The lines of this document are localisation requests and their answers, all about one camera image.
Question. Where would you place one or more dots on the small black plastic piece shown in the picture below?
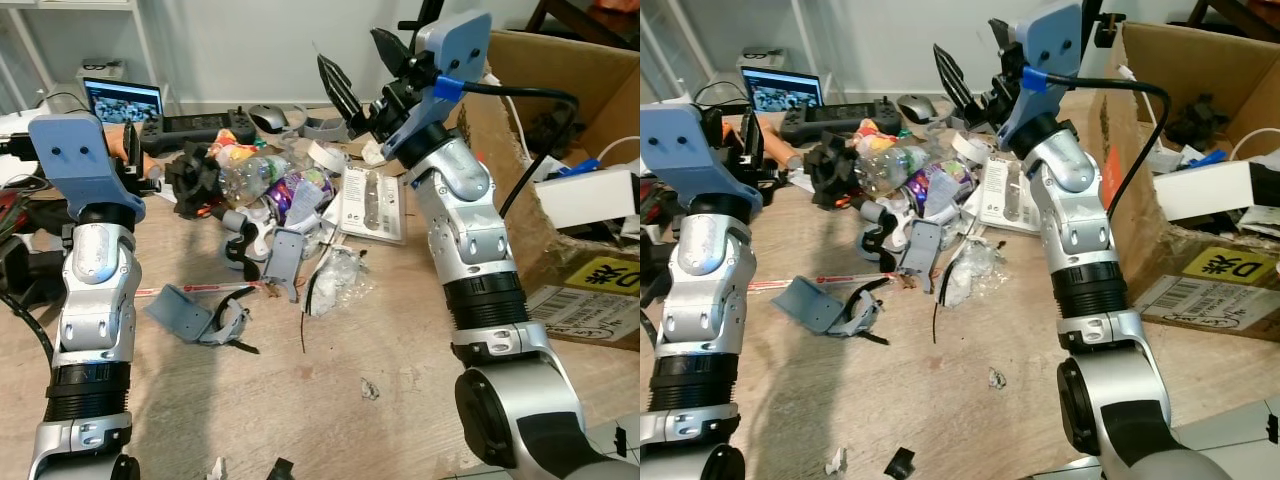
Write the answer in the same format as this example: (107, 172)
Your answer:
(900, 463)
(280, 470)

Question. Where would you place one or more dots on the black tangled part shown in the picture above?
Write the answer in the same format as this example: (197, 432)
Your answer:
(555, 130)
(1197, 120)

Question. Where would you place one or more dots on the flat grey printed part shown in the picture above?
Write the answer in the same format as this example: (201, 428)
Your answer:
(185, 308)
(810, 302)

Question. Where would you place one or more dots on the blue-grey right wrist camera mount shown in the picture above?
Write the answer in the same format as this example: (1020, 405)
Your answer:
(455, 55)
(1050, 60)

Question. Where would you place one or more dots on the black and grey curved part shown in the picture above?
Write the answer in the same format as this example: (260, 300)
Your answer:
(875, 235)
(240, 245)

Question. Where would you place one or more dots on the small open laptop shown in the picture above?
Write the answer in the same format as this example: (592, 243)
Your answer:
(783, 90)
(122, 100)

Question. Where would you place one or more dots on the small grey device with glasses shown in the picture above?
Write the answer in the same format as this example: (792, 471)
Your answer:
(102, 70)
(762, 58)

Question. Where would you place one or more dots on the dark wooden chair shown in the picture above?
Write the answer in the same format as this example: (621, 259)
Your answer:
(580, 20)
(1235, 15)

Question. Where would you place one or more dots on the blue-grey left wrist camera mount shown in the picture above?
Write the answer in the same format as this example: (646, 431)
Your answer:
(685, 150)
(75, 160)

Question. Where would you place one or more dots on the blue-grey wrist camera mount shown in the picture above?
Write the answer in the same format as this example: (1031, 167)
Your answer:
(75, 160)
(685, 150)
(1050, 60)
(455, 55)

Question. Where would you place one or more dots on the red and white tape strip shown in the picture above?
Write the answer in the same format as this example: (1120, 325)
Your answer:
(150, 291)
(770, 284)

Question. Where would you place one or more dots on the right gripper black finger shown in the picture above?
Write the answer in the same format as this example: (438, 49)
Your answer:
(342, 92)
(956, 80)
(392, 55)
(1003, 40)

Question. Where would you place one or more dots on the brown cardboard box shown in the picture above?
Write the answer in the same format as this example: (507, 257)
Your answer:
(560, 260)
(1200, 250)

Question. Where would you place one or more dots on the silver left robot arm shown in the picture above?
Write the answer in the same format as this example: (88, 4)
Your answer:
(705, 290)
(92, 300)

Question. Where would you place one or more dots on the narrow grey printed bracket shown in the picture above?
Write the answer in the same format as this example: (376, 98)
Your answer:
(285, 258)
(918, 250)

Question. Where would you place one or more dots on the grey computer mouse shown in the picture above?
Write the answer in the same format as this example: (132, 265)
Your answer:
(268, 117)
(916, 108)

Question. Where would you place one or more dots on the crumpled white paper scrap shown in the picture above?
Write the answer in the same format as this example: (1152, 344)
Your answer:
(836, 462)
(217, 470)

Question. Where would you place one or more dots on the small white paper scrap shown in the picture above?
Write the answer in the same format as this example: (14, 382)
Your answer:
(996, 378)
(370, 390)

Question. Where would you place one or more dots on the black handheld game console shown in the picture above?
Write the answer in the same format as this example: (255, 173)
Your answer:
(195, 127)
(840, 118)

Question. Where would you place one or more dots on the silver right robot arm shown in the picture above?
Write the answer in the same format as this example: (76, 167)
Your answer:
(1090, 250)
(480, 260)

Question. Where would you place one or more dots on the white shelf frame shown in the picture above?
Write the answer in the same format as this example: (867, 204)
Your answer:
(805, 35)
(140, 40)

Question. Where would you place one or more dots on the crumpled clear plastic bag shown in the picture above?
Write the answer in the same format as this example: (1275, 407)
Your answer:
(970, 272)
(335, 282)

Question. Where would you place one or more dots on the white blister pack card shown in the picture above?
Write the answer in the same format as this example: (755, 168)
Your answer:
(372, 205)
(1005, 195)

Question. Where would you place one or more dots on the clear plastic bottle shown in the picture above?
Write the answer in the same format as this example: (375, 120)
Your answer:
(890, 165)
(250, 175)

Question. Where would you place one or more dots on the black spiky plastic part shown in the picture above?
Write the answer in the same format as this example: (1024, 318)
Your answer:
(192, 178)
(830, 168)

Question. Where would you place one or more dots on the white tape roll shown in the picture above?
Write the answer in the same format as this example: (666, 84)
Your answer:
(325, 157)
(968, 147)

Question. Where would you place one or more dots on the crushed purple can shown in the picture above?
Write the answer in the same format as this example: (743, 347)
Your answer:
(300, 192)
(940, 185)

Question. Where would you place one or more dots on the grey robot leg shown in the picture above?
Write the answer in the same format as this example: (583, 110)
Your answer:
(620, 455)
(1230, 440)

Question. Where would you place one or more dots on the white rectangular box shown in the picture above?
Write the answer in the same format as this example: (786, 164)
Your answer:
(590, 197)
(1200, 190)

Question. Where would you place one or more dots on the orange cylinder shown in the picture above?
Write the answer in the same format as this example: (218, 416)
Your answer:
(782, 148)
(115, 145)

